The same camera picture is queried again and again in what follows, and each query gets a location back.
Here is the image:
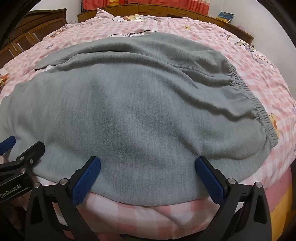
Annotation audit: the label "blue book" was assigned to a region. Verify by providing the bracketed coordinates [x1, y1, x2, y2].
[217, 11, 235, 23]

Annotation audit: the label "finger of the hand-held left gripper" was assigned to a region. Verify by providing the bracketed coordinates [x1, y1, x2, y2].
[0, 141, 45, 180]
[0, 136, 16, 156]

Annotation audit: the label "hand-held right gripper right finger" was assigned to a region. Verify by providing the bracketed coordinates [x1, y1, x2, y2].
[195, 156, 279, 241]

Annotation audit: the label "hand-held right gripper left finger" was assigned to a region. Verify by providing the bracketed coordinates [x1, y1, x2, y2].
[24, 156, 102, 241]

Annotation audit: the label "pink checked cartoon blanket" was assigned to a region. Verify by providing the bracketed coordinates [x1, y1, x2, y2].
[0, 9, 296, 241]

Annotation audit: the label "dark wooden headboard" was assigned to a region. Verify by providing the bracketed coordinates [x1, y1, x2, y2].
[0, 9, 68, 68]

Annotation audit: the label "wooden cabinet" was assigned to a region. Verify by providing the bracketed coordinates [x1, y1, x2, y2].
[77, 4, 255, 45]

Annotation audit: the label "yellow bed sheet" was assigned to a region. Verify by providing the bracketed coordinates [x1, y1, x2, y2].
[269, 185, 296, 232]

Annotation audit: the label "grey pants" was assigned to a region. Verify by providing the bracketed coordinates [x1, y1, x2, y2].
[0, 32, 278, 207]

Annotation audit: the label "red and cream curtain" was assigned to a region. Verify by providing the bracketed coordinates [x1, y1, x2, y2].
[108, 0, 210, 17]
[81, 0, 108, 9]

